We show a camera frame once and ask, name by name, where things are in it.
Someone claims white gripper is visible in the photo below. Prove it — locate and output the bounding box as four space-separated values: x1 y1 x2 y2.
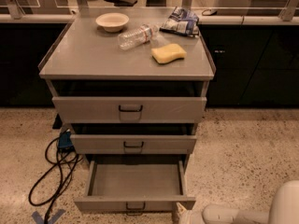
172 203 206 224

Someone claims grey bottom drawer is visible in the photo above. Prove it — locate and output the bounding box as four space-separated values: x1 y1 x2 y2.
75 155 195 214

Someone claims grey drawer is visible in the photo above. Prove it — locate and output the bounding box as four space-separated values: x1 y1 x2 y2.
52 97 206 123
75 155 195 214
71 134 196 154

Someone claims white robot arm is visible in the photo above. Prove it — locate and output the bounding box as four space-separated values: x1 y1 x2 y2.
176 180 299 224

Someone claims grey middle drawer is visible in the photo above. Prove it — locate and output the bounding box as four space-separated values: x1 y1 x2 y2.
71 134 196 154

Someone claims grey metal drawer cabinet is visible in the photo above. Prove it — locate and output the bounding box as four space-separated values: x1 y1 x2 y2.
37 7 217 172

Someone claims grey top drawer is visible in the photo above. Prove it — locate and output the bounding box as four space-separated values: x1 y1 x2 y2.
52 97 206 123

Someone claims blue power adapter box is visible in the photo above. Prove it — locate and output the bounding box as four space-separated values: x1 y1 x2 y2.
58 132 73 150

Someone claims blue tape floor marker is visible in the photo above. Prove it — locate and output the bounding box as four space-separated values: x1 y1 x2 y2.
31 208 66 224

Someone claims yellow sponge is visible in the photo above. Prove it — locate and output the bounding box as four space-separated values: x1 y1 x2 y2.
151 44 187 64

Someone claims clear plastic water bottle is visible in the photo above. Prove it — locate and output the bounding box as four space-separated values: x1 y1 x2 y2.
118 24 159 50

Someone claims blue white snack bag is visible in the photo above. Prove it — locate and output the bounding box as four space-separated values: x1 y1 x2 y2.
160 7 199 36

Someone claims white paper bowl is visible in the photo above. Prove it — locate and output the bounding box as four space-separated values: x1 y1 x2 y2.
95 13 129 33

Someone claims black office chair armrest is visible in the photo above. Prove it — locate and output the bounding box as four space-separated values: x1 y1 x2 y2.
104 0 137 7

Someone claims black cable on floor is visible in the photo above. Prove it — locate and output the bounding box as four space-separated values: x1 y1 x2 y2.
28 136 83 224

